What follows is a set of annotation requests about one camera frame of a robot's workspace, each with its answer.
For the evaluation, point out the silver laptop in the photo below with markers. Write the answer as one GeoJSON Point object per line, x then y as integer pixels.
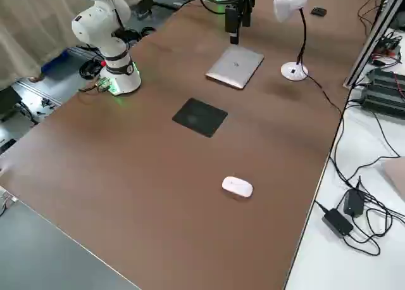
{"type": "Point", "coordinates": [235, 65]}

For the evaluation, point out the black power adapter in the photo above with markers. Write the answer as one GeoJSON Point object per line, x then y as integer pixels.
{"type": "Point", "coordinates": [337, 223]}
{"type": "Point", "coordinates": [353, 203]}

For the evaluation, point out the white mouse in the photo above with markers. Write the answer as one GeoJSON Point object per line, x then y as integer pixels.
{"type": "Point", "coordinates": [237, 186]}

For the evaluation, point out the white desk lamp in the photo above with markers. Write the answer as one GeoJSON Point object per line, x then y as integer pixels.
{"type": "Point", "coordinates": [286, 5]}

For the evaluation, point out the small black object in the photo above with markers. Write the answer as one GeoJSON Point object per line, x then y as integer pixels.
{"type": "Point", "coordinates": [319, 11]}

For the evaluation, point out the aluminium camera post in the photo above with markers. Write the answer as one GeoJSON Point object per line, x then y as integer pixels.
{"type": "Point", "coordinates": [373, 36]}

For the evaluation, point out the grey side table panel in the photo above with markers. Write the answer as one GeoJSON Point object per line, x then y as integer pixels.
{"type": "Point", "coordinates": [38, 255]}

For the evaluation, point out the beige curtain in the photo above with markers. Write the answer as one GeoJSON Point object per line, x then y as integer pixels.
{"type": "Point", "coordinates": [31, 24]}

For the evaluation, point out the black mouse pad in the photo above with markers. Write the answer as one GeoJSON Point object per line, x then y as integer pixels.
{"type": "Point", "coordinates": [199, 117]}

